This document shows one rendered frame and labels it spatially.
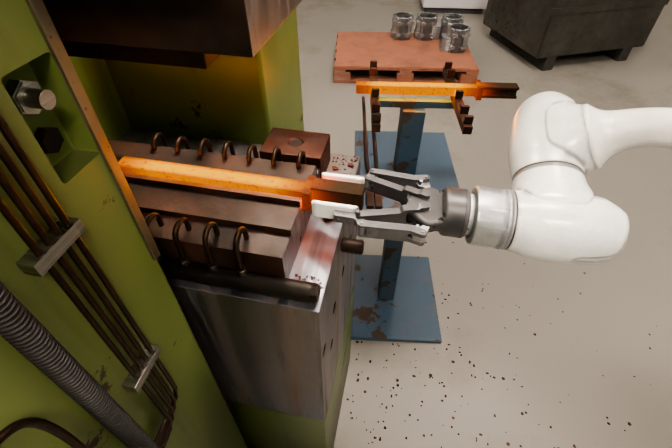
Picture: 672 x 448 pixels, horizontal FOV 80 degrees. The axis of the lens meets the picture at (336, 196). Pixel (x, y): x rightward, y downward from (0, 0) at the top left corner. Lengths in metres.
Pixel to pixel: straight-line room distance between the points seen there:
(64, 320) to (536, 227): 0.56
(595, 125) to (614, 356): 1.30
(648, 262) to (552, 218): 1.69
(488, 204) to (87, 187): 0.48
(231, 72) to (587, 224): 0.66
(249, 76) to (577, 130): 0.57
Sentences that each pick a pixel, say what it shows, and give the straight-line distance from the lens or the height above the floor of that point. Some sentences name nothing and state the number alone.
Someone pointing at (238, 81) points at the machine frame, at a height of 1.06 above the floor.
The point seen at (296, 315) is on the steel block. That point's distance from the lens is 0.62.
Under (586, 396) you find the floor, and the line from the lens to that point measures 1.75.
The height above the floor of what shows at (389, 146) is 0.68.
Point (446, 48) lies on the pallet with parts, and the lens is 3.47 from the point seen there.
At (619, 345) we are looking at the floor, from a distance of 1.92.
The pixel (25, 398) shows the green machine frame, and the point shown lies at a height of 1.07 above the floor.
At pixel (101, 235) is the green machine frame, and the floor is 1.12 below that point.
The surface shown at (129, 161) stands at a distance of 0.77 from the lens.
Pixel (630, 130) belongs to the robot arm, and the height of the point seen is 1.11.
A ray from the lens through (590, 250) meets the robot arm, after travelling 0.64.
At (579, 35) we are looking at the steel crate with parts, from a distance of 3.79.
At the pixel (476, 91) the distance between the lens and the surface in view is 1.10.
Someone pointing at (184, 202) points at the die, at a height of 0.99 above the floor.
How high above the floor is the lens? 1.42
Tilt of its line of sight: 42 degrees down
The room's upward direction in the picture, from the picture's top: straight up
